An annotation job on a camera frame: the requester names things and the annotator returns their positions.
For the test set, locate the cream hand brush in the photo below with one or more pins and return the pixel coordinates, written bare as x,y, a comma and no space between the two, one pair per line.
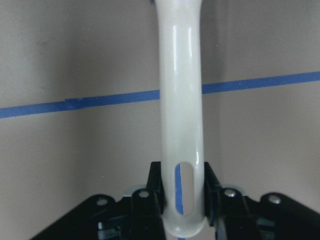
181,111

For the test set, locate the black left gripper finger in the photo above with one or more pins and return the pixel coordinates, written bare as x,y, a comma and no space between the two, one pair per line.
147,206

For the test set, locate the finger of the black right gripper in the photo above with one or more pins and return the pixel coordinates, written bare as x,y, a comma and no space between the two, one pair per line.
226,210

